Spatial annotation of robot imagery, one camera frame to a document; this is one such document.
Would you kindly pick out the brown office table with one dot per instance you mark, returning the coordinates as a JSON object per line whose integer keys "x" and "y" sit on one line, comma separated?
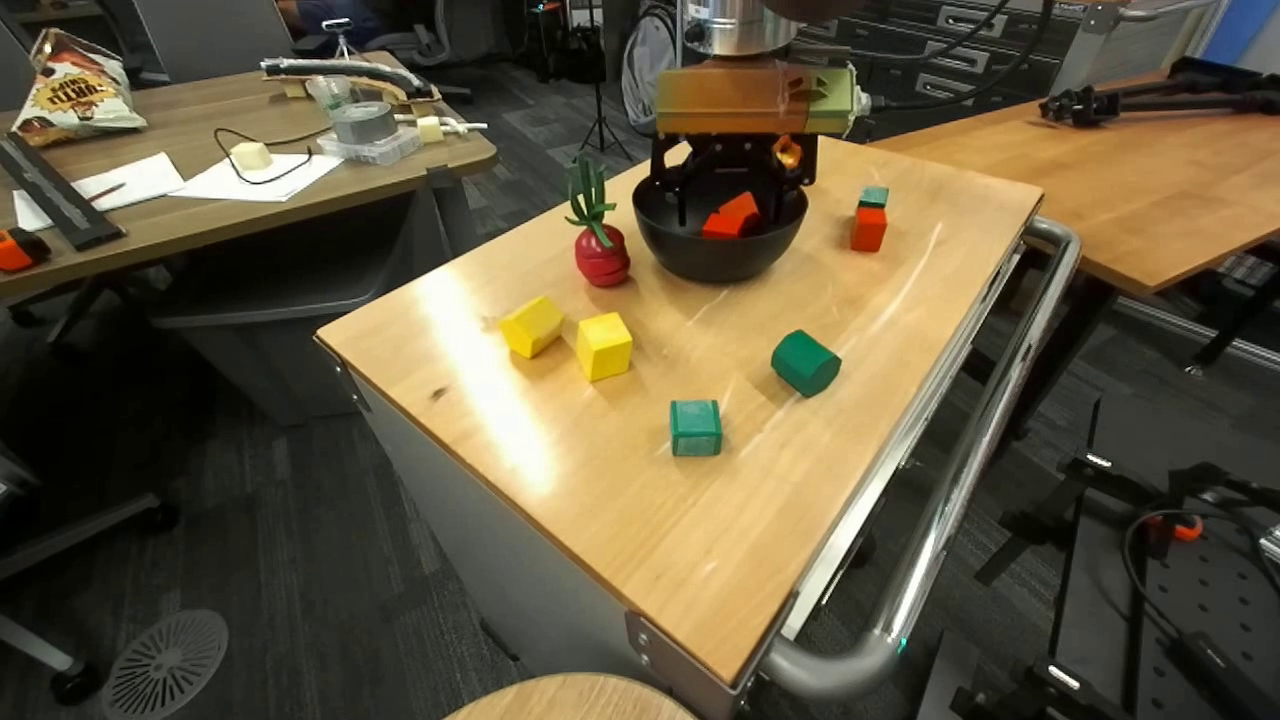
{"x": 227, "y": 217}

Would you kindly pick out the long black bar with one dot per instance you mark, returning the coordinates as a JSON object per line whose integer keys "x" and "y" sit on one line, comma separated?
{"x": 63, "y": 195}

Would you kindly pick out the steel tool cart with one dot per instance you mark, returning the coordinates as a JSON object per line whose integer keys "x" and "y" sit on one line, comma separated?
{"x": 504, "y": 575}

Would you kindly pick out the yellow wooden block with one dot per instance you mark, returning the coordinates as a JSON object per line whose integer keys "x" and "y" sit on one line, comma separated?
{"x": 607, "y": 346}
{"x": 535, "y": 326}

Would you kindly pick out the black drawer cabinet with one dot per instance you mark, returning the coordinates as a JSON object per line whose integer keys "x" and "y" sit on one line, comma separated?
{"x": 961, "y": 66}

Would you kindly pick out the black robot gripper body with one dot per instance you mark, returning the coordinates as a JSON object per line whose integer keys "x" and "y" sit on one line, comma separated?
{"x": 728, "y": 149}

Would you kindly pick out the orange black hand tool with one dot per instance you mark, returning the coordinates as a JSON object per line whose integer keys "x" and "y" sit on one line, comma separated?
{"x": 23, "y": 249}

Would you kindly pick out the chips bag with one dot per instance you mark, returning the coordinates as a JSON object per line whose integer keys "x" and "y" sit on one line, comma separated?
{"x": 72, "y": 95}

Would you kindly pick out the round wooden stool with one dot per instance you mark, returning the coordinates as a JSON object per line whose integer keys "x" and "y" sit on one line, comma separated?
{"x": 573, "y": 703}

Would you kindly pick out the black office chair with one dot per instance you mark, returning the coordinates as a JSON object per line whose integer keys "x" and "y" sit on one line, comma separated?
{"x": 55, "y": 534}

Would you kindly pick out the grey office chair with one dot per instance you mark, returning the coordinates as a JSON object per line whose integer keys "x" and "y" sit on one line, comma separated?
{"x": 202, "y": 32}

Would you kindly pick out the black metal stand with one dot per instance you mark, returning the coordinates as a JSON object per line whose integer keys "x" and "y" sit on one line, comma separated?
{"x": 1065, "y": 534}

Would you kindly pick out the light wooden table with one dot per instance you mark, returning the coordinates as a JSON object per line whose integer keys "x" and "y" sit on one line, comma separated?
{"x": 1146, "y": 185}

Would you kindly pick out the black standing tripod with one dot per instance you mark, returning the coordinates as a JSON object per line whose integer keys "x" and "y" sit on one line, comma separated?
{"x": 602, "y": 123}

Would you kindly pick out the green wooden block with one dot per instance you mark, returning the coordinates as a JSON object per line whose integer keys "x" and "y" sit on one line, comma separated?
{"x": 692, "y": 430}
{"x": 805, "y": 360}
{"x": 873, "y": 196}

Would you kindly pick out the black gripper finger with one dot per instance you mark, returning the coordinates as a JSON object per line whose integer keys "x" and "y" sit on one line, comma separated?
{"x": 787, "y": 185}
{"x": 670, "y": 185}

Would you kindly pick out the white paper sheet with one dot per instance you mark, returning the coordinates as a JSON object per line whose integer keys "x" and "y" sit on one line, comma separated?
{"x": 253, "y": 185}
{"x": 126, "y": 183}

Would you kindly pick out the clear plastic container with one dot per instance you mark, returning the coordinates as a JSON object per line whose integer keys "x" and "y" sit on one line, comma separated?
{"x": 383, "y": 149}

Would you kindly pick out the blue panel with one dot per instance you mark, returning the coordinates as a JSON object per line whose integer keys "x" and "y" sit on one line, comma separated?
{"x": 1246, "y": 27}

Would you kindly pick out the black folded tripod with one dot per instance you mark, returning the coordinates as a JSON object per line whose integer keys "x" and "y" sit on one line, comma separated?
{"x": 1146, "y": 97}

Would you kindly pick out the black bowl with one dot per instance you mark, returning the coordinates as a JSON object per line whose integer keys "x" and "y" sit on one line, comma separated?
{"x": 721, "y": 259}

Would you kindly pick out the grey round perforated disc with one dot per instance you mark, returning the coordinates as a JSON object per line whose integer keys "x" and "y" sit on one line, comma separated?
{"x": 161, "y": 662}

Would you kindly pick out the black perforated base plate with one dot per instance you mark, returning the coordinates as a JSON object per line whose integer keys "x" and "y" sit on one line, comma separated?
{"x": 1215, "y": 626}

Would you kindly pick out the white power adapter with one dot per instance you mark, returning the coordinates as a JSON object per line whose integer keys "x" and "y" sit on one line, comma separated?
{"x": 447, "y": 125}

